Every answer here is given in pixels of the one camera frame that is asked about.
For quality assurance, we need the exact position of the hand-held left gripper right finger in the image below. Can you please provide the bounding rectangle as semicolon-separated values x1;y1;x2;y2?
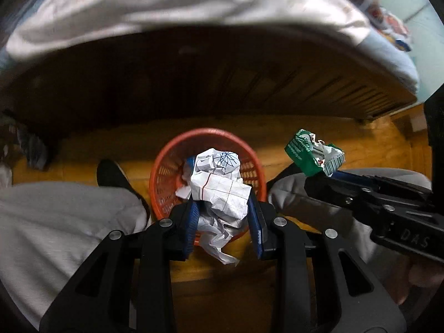
247;192;407;333

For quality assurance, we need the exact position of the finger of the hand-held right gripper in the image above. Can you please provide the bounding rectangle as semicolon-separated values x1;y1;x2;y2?
333;170;434;202
304;175;389;229

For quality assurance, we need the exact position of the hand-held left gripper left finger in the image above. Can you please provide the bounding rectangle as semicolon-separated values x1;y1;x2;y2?
39;199;200;333

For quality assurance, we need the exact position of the lined white paper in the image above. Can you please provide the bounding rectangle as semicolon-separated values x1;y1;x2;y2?
176;147;253;268

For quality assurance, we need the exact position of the green wrapper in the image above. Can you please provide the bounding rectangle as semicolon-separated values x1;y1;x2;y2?
284;129;346;177

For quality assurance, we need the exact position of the red plastic basket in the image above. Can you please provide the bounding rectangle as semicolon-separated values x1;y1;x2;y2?
149;128;268;247

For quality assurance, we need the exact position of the person's right hand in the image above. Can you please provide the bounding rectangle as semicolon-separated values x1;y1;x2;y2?
395;258;444;306

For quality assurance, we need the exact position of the person's right grey trouser leg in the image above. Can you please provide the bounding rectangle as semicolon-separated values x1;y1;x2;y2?
269;168;434;320

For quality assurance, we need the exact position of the person's grey trouser leg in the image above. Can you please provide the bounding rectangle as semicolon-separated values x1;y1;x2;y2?
0;180;150;323
269;168;434;320

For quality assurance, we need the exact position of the person's left black shoe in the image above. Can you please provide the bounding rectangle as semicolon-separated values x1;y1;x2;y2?
96;159;151;223

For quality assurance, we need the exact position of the bed with white sheet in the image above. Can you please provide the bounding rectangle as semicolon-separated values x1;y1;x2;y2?
0;0;421;94

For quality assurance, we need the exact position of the person's left grey trouser leg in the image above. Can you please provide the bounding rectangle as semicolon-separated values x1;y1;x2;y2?
0;180;150;323

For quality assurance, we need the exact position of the light green wardrobe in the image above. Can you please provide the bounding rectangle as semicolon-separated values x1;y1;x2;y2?
378;0;444;87

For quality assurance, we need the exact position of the white printed cloth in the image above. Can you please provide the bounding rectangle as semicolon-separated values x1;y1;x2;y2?
6;0;372;59

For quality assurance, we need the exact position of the wooden bed frame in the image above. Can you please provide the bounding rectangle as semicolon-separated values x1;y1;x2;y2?
7;24;421;146

